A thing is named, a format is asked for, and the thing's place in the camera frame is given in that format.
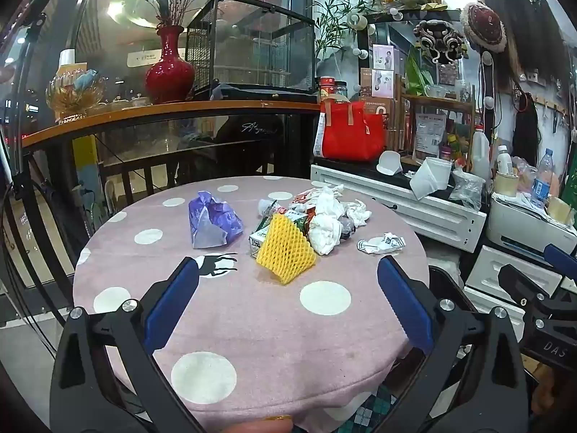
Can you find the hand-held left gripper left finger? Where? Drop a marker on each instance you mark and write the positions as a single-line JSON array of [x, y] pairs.
[[173, 302]]

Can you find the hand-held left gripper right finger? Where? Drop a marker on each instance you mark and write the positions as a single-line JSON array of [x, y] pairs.
[[403, 302]]

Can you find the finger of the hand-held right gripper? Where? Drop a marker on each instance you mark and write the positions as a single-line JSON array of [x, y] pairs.
[[561, 257], [518, 279]]

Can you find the white printed wrapper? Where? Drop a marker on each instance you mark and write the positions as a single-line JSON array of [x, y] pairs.
[[381, 242]]

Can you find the purple plastic bag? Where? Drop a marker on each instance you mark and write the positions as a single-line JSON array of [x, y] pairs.
[[214, 223]]

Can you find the grey wrapper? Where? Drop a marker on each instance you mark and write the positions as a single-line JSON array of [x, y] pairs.
[[347, 228]]

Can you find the large white tissue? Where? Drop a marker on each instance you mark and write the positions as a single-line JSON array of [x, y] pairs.
[[327, 232]]

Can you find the green white drink carton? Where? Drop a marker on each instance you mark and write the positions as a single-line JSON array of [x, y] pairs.
[[259, 243]]

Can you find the yellow foam fruit net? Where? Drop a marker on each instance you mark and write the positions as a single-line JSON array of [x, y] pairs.
[[284, 252]]

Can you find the clear plastic wrapper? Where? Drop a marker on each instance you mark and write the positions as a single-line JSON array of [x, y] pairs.
[[267, 207]]

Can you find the green snack packet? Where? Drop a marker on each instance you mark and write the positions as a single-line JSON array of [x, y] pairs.
[[295, 221]]

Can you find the red white snack wrapper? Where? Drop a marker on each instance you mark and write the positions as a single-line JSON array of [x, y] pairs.
[[303, 200]]

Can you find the person's right hand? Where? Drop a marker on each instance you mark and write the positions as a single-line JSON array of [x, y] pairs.
[[552, 388]]

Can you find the person's left hand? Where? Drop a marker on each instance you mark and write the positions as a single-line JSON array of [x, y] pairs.
[[254, 426]]

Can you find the low white drawer unit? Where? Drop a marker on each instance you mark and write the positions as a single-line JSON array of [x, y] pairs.
[[496, 279]]

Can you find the white printer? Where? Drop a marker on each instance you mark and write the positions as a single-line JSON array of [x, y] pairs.
[[527, 230]]

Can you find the beige tape roll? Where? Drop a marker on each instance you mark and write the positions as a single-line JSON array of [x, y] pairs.
[[559, 211], [505, 184]]

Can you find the white plastic sack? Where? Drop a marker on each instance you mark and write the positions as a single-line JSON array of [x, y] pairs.
[[444, 257]]

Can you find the blue label water bottle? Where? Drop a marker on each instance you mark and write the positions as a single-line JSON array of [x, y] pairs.
[[541, 176]]

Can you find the clear plastic snack bag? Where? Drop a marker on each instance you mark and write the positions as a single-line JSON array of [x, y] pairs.
[[525, 173]]

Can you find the pink polka dot tablecloth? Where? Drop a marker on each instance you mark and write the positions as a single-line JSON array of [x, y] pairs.
[[270, 324]]

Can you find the small white bottle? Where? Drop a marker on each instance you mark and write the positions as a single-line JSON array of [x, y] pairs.
[[504, 160]]

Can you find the plaid trousers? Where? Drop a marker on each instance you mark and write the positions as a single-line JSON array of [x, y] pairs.
[[365, 410]]

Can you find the white plastic bucket liner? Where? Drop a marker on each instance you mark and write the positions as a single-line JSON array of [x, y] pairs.
[[421, 185]]

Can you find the black hair bundle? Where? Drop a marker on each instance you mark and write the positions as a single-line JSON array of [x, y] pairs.
[[525, 131]]

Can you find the white plastic bucket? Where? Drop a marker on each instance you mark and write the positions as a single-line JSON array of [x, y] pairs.
[[439, 167]]

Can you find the white plastic holder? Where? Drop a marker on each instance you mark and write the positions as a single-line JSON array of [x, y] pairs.
[[388, 162]]

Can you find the yellow green small bottle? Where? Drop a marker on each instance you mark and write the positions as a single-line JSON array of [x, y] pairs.
[[456, 142]]

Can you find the yellow sign board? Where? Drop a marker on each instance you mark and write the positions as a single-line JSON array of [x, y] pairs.
[[84, 162]]

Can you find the printed flat packet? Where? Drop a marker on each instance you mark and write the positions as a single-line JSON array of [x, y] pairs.
[[428, 135]]

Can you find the red tote bag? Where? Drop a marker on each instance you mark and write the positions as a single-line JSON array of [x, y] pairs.
[[356, 135]]

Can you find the bamboo shelf rack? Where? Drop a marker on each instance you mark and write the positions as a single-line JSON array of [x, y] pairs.
[[450, 103]]

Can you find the clear plastic cup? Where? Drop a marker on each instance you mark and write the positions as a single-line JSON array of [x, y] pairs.
[[463, 91]]

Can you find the black tripod stand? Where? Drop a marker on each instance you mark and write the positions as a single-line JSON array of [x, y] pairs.
[[22, 144]]

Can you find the row of dark hair extensions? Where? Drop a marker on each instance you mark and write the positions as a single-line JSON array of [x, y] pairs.
[[523, 40]]

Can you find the brown product box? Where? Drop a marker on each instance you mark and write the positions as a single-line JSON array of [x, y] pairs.
[[378, 83]]

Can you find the dark lid jar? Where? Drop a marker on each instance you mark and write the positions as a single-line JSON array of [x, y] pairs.
[[341, 90]]

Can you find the red ceramic vase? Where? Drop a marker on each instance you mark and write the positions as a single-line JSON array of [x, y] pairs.
[[169, 76]]

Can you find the red lid jar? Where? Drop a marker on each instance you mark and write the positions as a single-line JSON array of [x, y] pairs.
[[327, 88]]

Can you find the green leaf packet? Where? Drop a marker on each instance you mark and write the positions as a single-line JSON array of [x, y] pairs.
[[417, 74]]

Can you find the gold glass lotus bowl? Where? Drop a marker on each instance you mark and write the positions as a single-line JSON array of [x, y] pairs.
[[76, 92]]

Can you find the red round fringed hat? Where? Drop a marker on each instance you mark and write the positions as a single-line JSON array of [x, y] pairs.
[[484, 25]]

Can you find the pink product box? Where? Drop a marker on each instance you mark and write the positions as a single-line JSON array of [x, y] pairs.
[[383, 56]]

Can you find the lion mask ornament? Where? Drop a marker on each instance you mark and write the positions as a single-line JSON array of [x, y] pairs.
[[439, 40]]

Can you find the yellow card box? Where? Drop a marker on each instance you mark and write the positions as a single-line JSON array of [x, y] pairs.
[[72, 70]]

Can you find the vanity mirror with bulbs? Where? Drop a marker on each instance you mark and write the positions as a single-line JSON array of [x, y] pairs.
[[401, 36]]

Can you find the white paper roll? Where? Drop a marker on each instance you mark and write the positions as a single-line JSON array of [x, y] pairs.
[[66, 56]]

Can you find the glass terrarium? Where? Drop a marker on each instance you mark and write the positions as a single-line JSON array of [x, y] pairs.
[[252, 45]]

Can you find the green leaf branches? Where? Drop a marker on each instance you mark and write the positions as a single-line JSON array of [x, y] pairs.
[[342, 13]]

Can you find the wooden hook rail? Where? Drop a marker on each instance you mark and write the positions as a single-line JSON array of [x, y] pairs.
[[545, 99]]

